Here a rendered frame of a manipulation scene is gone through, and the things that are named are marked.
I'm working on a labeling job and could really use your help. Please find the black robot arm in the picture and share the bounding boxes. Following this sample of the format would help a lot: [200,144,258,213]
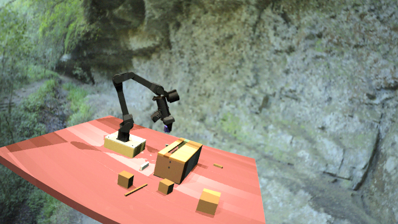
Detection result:
[112,71,179,143]

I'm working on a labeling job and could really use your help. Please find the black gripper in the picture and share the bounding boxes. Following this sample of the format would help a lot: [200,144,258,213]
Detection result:
[158,105,175,131]

